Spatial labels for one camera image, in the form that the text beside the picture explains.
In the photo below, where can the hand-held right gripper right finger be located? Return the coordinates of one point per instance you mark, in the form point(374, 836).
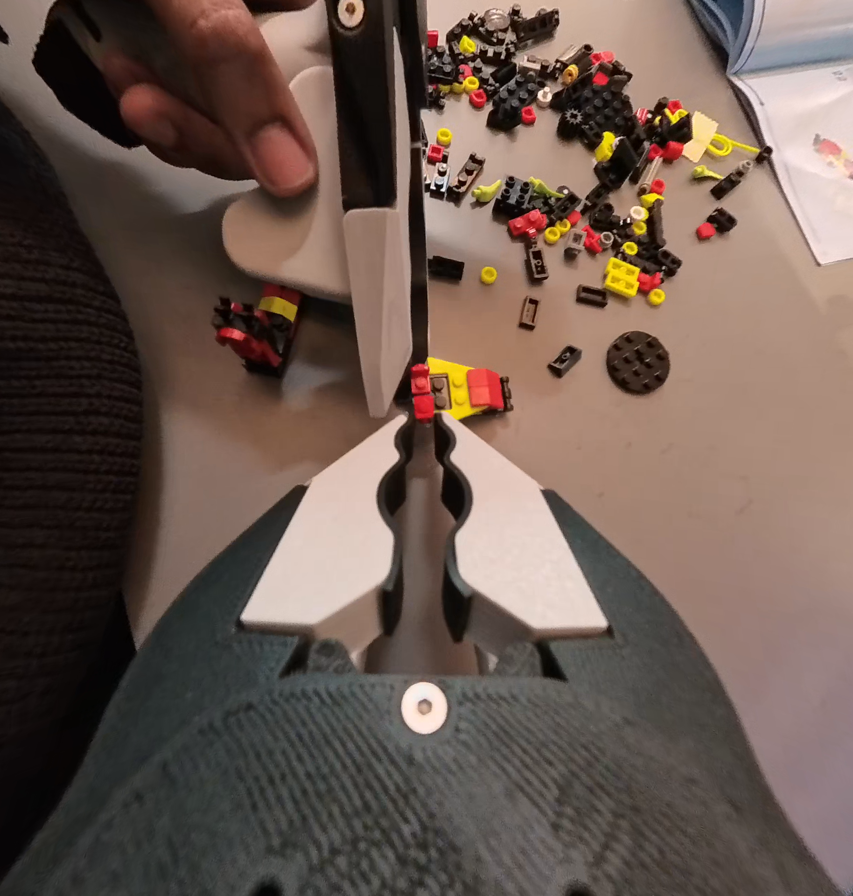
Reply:
point(524, 560)

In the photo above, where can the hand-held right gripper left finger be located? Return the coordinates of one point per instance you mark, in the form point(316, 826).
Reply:
point(321, 553)

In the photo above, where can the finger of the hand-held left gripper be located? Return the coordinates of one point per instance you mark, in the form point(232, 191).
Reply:
point(381, 301)

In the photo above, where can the small red lego piece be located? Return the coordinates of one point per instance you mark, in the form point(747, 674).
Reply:
point(419, 381)

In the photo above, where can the yellow red lego car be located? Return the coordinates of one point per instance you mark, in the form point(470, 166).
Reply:
point(468, 388)

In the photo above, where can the pile of lego pieces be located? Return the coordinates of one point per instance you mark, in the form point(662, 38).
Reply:
point(594, 112)

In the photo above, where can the small black lego tile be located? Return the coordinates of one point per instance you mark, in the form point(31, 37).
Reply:
point(529, 313)
point(445, 269)
point(565, 361)
point(592, 296)

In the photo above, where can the long black red yellow lego build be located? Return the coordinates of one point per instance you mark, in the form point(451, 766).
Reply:
point(265, 329)

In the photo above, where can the black round lego plate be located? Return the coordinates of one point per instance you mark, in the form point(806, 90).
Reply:
point(638, 362)

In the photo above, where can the open lego instruction booklet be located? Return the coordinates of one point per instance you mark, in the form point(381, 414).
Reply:
point(818, 140)

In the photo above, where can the person's left hand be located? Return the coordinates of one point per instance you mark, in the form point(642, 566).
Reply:
point(209, 91)

